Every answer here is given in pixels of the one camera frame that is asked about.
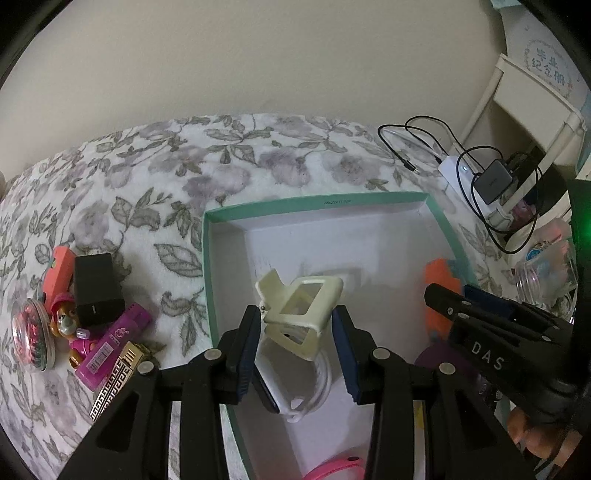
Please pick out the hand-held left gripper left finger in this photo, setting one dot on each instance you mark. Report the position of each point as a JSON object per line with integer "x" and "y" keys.
{"x": 244, "y": 355}

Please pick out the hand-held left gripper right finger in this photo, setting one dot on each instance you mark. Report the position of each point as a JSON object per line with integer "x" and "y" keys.
{"x": 346, "y": 355}

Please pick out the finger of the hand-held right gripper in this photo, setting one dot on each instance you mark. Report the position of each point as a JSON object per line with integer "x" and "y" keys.
{"x": 455, "y": 307}
{"x": 487, "y": 300}

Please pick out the orange and blue toy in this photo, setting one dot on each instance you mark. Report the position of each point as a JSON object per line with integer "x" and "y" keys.
{"x": 438, "y": 281}

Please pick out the purple and yellow toy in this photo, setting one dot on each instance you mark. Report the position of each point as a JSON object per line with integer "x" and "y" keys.
{"x": 434, "y": 362}

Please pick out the cream plastic clip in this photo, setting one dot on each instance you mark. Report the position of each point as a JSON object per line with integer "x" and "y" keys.
{"x": 300, "y": 314}

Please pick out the teal cardboard box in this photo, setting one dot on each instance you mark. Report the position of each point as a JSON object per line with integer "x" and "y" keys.
{"x": 369, "y": 240}

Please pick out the pink toy glasses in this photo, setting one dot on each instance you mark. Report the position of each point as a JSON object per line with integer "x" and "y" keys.
{"x": 332, "y": 467}

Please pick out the black power adapter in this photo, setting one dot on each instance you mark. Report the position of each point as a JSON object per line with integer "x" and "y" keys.
{"x": 94, "y": 290}

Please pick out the salmon and blue block toy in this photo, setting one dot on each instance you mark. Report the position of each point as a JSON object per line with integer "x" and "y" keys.
{"x": 59, "y": 272}

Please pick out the person's right hand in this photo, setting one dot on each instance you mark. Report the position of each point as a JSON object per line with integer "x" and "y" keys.
{"x": 526, "y": 429}

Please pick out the clear plastic jar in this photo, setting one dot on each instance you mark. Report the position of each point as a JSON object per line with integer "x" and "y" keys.
{"x": 545, "y": 281}

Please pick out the gold patterned lighter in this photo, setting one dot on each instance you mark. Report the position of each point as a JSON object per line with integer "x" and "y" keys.
{"x": 117, "y": 376}

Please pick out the purple lighter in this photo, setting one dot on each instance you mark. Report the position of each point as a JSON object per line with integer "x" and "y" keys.
{"x": 108, "y": 350}

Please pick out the pink dog figure toy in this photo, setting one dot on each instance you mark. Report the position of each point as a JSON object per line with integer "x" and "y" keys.
{"x": 67, "y": 323}

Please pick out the floral fleece blanket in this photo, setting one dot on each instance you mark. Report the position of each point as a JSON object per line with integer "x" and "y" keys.
{"x": 152, "y": 184}

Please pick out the round clear red bead case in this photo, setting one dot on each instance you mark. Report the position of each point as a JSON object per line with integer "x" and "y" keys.
{"x": 30, "y": 334}

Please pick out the white shelf unit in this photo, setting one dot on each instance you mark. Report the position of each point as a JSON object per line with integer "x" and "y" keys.
{"x": 535, "y": 87}

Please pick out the black wall charger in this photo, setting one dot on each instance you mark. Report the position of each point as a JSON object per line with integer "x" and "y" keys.
{"x": 496, "y": 184}

